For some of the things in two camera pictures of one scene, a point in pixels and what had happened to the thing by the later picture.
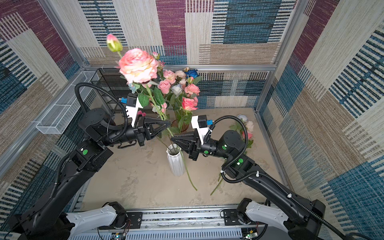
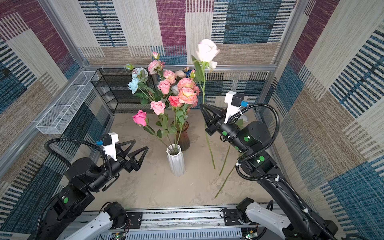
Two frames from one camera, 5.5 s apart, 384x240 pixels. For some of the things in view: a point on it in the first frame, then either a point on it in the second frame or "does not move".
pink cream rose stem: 188,104 to 175,102
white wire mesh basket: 57,118 does not move
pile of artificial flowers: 219,175 to 223,166
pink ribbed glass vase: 182,126 does not move
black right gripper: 193,142 to 213,123
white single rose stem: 176,89 does not move
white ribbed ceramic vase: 176,160 does not move
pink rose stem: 164,86 does not move
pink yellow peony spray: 140,66 to 188,96
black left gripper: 143,131 to 131,165
